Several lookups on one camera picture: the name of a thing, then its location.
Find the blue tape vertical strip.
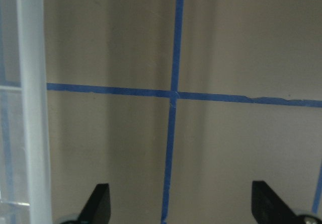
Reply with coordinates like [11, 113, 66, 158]
[160, 0, 184, 223]
[311, 164, 322, 214]

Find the blue tape horizontal strip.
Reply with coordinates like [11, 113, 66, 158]
[47, 83, 321, 108]

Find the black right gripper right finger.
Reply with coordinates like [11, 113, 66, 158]
[252, 181, 305, 224]

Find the clear plastic storage box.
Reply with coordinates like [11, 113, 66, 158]
[1, 0, 52, 223]

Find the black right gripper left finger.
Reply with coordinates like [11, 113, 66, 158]
[77, 183, 111, 224]

